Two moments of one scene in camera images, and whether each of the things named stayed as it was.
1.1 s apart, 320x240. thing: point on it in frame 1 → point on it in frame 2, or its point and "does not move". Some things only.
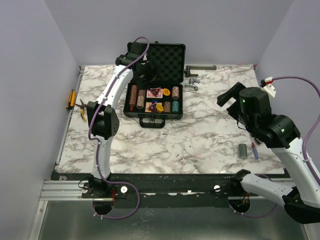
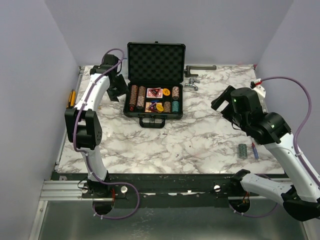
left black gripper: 152,74 → 122,90
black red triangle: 153,107 does not move
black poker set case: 162,97 does not move
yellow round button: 159,107 does not move
